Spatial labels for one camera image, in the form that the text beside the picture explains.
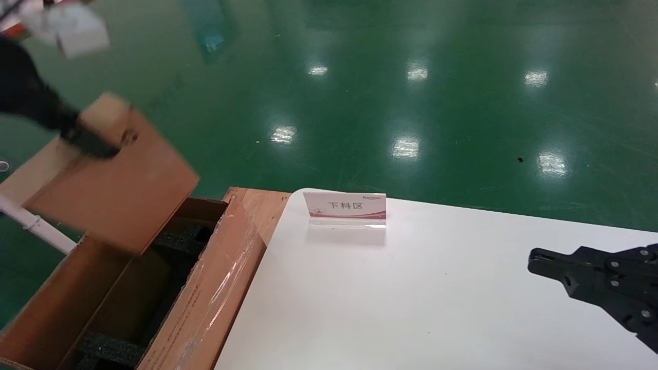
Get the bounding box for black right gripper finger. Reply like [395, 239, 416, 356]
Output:
[565, 279, 658, 355]
[528, 245, 658, 282]

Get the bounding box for large cardboard box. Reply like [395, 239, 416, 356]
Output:
[0, 187, 291, 370]

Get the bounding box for black foam insert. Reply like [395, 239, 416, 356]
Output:
[154, 224, 214, 257]
[77, 331, 147, 370]

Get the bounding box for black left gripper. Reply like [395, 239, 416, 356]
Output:
[0, 36, 122, 160]

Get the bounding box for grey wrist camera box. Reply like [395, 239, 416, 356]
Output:
[26, 3, 111, 58]

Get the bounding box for white acrylic sign with text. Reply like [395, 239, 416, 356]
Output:
[302, 191, 387, 229]

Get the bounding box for small cardboard box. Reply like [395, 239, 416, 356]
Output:
[0, 92, 200, 256]

